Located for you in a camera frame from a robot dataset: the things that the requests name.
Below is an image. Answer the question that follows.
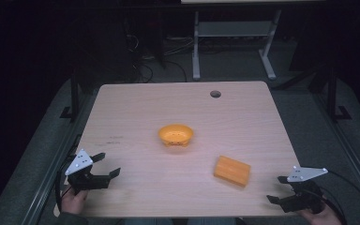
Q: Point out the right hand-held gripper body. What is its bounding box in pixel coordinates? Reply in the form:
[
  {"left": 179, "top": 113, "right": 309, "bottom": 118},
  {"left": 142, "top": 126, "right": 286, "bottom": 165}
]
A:
[{"left": 278, "top": 165, "right": 329, "bottom": 215}]

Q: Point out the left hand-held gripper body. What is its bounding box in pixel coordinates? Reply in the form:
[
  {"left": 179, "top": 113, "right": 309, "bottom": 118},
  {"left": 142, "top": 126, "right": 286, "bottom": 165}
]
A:
[{"left": 64, "top": 148, "right": 113, "bottom": 192}]

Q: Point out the orange soap dish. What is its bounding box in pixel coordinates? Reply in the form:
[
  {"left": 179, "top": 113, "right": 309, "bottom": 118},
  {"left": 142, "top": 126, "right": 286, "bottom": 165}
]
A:
[{"left": 157, "top": 123, "right": 195, "bottom": 148}]

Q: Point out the person's right hand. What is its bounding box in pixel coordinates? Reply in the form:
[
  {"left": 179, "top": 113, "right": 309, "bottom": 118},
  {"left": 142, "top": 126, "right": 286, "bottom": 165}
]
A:
[{"left": 295, "top": 203, "right": 344, "bottom": 225}]

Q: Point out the person's left hand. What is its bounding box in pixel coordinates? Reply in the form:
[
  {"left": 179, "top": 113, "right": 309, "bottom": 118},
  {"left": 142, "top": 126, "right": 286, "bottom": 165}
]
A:
[{"left": 60, "top": 187, "right": 89, "bottom": 217}]

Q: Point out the black metal stand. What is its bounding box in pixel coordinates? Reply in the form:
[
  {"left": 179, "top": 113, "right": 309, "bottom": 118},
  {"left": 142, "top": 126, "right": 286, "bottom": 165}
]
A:
[
  {"left": 59, "top": 65, "right": 83, "bottom": 124},
  {"left": 322, "top": 65, "right": 353, "bottom": 124}
]

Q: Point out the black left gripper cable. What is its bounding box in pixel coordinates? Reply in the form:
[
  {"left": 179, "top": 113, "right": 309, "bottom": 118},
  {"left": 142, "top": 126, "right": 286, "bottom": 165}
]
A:
[{"left": 53, "top": 134, "right": 83, "bottom": 214}]

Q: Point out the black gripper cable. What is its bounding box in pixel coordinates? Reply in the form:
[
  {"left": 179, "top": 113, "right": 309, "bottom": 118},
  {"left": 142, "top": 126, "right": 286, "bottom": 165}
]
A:
[
  {"left": 53, "top": 134, "right": 83, "bottom": 214},
  {"left": 320, "top": 170, "right": 360, "bottom": 225}
]

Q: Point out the aluminium rail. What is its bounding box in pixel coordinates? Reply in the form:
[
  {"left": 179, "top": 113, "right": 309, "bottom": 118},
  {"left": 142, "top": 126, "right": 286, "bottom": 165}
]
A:
[
  {"left": 311, "top": 93, "right": 360, "bottom": 204},
  {"left": 20, "top": 93, "right": 90, "bottom": 225}
]

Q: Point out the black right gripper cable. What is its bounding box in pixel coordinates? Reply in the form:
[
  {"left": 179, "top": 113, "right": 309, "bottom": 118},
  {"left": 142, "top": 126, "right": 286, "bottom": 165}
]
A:
[{"left": 320, "top": 170, "right": 360, "bottom": 225}]

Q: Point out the bundle of floor cables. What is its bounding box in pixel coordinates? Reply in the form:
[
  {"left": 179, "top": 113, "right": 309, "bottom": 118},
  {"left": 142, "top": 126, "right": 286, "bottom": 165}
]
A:
[{"left": 123, "top": 31, "right": 195, "bottom": 83}]

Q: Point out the white metal desk frame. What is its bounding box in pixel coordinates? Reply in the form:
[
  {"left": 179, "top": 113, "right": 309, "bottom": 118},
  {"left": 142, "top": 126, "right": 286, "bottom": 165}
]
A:
[{"left": 191, "top": 8, "right": 283, "bottom": 81}]

